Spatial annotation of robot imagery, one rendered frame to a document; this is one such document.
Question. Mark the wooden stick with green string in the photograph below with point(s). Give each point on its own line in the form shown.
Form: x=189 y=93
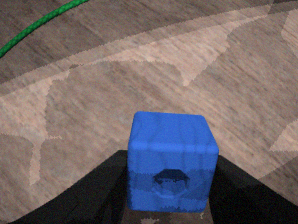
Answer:
x=39 y=23

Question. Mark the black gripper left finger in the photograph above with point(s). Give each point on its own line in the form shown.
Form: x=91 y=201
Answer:
x=98 y=198

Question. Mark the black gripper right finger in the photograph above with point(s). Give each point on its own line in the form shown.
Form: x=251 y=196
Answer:
x=237 y=198

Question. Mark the blue block with hole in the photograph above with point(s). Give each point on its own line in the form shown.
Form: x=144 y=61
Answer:
x=171 y=162

